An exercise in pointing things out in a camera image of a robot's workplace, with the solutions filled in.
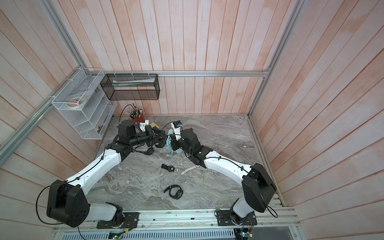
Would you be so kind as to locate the tape roll on shelf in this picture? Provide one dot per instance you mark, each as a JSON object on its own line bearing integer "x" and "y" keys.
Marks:
{"x": 76, "y": 102}

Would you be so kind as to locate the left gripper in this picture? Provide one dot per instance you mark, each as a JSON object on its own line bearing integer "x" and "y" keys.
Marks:
{"x": 152, "y": 134}

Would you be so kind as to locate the white wire wall shelf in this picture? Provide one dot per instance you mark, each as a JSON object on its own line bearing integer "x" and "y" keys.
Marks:
{"x": 93, "y": 119}

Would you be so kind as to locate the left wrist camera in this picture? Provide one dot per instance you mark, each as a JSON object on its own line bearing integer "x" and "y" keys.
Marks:
{"x": 143, "y": 125}

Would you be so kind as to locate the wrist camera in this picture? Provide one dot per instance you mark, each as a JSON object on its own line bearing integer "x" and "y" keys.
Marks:
{"x": 177, "y": 127}
{"x": 143, "y": 125}

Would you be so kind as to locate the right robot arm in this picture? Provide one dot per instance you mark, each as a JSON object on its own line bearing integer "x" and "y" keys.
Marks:
{"x": 258, "y": 187}

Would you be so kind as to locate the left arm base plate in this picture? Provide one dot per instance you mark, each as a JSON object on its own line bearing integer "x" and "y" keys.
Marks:
{"x": 124, "y": 220}

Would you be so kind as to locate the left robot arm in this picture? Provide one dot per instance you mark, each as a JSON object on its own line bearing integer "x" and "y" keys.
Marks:
{"x": 67, "y": 202}

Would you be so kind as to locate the black mesh wall basket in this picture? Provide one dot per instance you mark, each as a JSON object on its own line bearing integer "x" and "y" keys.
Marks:
{"x": 122, "y": 87}

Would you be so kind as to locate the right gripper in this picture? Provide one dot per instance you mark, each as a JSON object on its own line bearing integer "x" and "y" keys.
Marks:
{"x": 175, "y": 143}

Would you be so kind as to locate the yellow sticky note pad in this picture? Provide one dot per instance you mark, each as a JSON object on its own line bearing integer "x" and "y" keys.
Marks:
{"x": 154, "y": 125}

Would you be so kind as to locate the red pen holder cup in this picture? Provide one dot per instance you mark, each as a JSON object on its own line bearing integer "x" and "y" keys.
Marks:
{"x": 141, "y": 118}

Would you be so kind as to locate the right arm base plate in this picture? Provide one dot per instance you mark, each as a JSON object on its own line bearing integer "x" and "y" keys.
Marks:
{"x": 229, "y": 218}

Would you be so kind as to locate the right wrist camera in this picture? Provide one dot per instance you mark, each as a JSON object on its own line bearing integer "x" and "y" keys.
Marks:
{"x": 177, "y": 127}

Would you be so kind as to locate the aluminium wall frame rail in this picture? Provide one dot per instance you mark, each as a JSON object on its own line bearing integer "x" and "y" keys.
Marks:
{"x": 21, "y": 134}

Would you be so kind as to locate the aluminium front rail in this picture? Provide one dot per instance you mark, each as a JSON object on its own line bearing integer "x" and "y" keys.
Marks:
{"x": 206, "y": 219}

